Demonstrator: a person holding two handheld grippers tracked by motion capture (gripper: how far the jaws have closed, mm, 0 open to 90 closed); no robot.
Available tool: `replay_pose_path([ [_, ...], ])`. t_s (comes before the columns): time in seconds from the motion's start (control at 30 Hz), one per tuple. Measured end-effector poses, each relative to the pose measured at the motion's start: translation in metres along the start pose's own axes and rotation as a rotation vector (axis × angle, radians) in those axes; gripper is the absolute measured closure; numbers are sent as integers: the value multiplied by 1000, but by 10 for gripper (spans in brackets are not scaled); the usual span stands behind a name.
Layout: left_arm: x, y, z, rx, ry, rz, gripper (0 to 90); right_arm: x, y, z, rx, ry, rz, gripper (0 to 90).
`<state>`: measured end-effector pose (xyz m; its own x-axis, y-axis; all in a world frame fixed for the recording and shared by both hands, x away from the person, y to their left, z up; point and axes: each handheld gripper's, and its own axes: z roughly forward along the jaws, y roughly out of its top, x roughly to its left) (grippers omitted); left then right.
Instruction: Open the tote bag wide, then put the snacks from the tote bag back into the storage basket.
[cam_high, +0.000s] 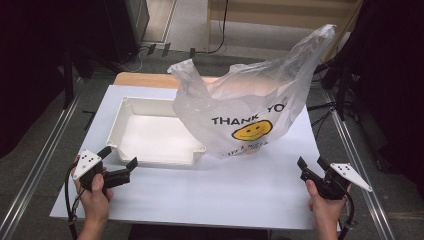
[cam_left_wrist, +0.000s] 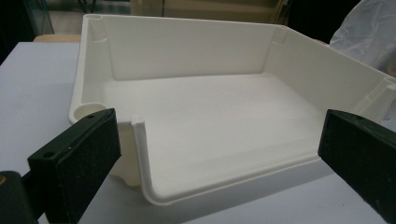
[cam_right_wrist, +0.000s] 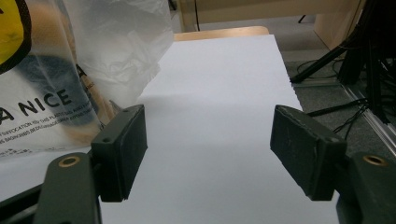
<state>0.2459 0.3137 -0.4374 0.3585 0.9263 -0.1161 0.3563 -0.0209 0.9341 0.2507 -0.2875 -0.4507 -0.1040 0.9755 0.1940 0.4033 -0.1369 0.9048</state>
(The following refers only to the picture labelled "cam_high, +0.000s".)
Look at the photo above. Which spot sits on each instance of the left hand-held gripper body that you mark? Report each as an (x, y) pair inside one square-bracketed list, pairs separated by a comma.
[(87, 163)]

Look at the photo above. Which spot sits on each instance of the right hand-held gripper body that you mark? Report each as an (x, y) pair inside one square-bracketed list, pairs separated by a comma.
[(336, 181)]

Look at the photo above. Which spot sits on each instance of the white plastic bin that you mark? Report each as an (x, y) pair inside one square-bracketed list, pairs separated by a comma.
[(153, 140)]

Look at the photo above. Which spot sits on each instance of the translucent plastic bag smiley print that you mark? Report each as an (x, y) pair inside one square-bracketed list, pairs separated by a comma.
[(233, 100)]

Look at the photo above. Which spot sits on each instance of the person's right hand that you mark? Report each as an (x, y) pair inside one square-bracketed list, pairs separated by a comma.
[(325, 208)]

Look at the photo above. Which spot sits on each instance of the person's left hand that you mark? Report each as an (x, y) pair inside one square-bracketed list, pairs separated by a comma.
[(95, 203)]

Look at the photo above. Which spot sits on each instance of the black tripod stand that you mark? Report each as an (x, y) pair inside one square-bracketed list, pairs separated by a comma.
[(340, 90)]

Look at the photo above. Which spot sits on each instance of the white table cover sheet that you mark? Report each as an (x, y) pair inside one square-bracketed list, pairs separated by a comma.
[(216, 190)]

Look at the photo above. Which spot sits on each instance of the person's dark clothing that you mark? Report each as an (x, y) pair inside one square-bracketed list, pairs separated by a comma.
[(196, 232)]

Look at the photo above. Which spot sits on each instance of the dark cabinet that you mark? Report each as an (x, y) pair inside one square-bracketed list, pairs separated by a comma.
[(126, 26)]

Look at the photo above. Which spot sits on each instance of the light wooden shelf unit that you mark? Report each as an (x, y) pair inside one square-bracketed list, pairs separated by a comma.
[(266, 16)]

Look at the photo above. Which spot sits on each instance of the metal floor rail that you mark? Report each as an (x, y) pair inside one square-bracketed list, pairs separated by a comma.
[(36, 166), (360, 173)]

